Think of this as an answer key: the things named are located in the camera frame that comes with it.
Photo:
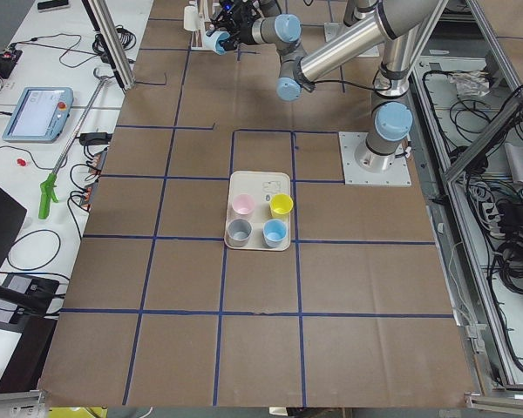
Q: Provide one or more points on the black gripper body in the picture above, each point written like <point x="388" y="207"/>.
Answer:
<point x="242" y="33"/>

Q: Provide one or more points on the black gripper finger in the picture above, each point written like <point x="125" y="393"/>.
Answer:
<point x="230" y="43"/>
<point x="217" y="26"/>

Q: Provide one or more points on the light blue plastic cup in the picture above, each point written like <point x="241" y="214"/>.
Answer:
<point x="212" y="40"/>

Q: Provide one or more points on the white plastic cup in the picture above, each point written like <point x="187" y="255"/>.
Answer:
<point x="191" y="20"/>

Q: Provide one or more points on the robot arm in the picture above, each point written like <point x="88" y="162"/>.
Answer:
<point x="384" y="22"/>

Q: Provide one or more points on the pink plastic cup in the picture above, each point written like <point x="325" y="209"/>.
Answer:
<point x="243" y="205"/>

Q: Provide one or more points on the yellow plastic cup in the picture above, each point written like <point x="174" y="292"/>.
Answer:
<point x="281" y="205"/>

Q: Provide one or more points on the grey plastic cup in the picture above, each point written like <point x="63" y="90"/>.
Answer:
<point x="238" y="232"/>

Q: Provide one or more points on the cream serving tray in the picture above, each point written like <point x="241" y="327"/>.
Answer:
<point x="262" y="186"/>

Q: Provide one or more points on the blue teach pendant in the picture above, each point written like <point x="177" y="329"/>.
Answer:
<point x="40" y="115"/>

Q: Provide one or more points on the white wire cup rack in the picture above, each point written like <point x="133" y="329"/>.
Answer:
<point x="205" y="12"/>

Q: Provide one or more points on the aluminium frame post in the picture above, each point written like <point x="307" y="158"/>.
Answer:
<point x="104" y="27"/>

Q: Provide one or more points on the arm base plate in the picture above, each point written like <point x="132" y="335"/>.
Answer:
<point x="363" y="167"/>

